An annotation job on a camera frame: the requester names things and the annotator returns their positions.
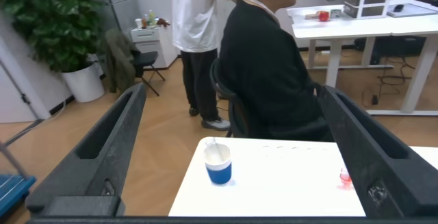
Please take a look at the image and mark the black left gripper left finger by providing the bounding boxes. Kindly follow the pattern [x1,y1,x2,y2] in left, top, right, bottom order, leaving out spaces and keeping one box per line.
[25,82,147,218]

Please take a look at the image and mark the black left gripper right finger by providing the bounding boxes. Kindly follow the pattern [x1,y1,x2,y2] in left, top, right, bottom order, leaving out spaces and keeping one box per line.
[316,84,438,220]

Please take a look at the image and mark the red pigment test tube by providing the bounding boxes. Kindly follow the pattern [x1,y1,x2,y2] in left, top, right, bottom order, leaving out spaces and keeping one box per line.
[339,167,354,189]

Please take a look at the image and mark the clear acrylic test tube rack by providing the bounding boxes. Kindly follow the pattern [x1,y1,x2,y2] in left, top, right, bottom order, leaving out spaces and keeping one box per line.
[259,143,357,192]

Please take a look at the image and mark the white plant pot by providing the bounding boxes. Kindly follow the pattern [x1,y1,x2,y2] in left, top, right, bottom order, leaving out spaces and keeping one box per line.
[61,62,105,103]

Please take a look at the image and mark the blue plastic box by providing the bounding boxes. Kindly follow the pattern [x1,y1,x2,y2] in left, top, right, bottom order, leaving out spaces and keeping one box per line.
[0,174,37,218]

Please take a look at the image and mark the dark green jacket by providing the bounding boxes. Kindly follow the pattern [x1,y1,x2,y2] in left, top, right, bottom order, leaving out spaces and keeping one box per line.
[103,28,138,94]

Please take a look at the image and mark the black folding chair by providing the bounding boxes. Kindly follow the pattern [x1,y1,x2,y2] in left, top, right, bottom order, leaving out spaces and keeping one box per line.
[131,50,166,97]

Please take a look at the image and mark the blue white paper cup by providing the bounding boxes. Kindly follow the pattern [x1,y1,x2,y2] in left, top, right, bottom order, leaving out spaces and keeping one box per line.
[203,142,233,186]

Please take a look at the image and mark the white drawer cabinet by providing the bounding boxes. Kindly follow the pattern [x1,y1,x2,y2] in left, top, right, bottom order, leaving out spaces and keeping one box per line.
[131,25,179,69]

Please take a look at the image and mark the white standing desk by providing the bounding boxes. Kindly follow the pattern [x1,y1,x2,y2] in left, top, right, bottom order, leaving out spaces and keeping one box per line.
[286,0,438,117]

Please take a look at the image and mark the black office chair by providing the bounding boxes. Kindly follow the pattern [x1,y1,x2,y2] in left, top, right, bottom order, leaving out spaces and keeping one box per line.
[209,58,251,138]

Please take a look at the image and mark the seated person in black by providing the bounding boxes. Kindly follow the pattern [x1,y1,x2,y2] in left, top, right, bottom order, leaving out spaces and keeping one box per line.
[218,0,335,142]

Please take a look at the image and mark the green leafy plant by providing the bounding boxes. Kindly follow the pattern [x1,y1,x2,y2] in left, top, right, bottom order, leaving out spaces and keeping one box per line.
[0,0,107,73]

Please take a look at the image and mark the standing person white shirt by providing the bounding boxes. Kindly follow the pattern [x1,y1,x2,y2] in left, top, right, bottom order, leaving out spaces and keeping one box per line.
[157,0,248,132]

